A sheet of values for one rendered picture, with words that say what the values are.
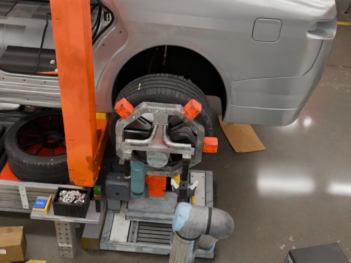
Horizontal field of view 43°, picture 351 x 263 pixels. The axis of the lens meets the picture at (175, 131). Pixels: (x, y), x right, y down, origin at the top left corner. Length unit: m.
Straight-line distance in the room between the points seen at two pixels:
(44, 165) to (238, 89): 1.43
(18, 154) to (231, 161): 1.82
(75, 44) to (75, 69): 0.14
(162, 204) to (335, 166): 1.75
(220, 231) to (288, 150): 2.48
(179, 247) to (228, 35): 1.41
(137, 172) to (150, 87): 0.53
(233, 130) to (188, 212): 2.56
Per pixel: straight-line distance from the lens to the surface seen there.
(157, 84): 2.70
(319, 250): 3.06
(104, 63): 3.00
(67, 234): 3.08
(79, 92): 2.49
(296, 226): 3.61
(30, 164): 3.22
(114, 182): 3.14
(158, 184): 2.97
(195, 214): 1.84
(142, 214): 3.25
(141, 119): 2.78
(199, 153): 2.78
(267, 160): 4.09
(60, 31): 2.34
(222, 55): 2.88
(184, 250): 1.96
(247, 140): 4.25
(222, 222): 1.87
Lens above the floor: 2.61
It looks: 38 degrees down
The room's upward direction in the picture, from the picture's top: 5 degrees clockwise
